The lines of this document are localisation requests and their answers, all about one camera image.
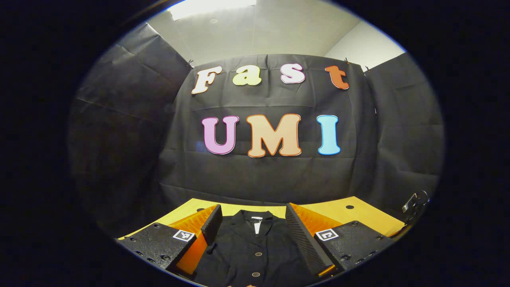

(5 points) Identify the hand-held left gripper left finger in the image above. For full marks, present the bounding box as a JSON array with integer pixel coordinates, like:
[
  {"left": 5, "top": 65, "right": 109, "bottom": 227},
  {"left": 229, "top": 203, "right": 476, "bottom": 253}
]
[{"left": 118, "top": 204, "right": 224, "bottom": 277}]

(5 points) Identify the ceiling light panel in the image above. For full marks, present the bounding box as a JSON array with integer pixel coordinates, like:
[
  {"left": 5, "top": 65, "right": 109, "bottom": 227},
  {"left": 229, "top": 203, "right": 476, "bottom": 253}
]
[{"left": 167, "top": 0, "right": 257, "bottom": 21}]

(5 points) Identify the black button jacket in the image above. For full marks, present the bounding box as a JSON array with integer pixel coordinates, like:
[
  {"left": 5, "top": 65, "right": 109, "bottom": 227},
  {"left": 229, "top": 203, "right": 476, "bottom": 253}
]
[{"left": 191, "top": 210, "right": 319, "bottom": 287}]

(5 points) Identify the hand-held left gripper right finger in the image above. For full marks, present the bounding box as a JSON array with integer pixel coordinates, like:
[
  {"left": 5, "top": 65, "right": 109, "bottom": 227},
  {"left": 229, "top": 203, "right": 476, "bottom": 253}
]
[{"left": 285, "top": 202, "right": 399, "bottom": 277}]

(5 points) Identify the black backdrop cloth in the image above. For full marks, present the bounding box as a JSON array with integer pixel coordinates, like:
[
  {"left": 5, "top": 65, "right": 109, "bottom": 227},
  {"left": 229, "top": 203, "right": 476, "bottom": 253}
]
[{"left": 68, "top": 22, "right": 445, "bottom": 240}]

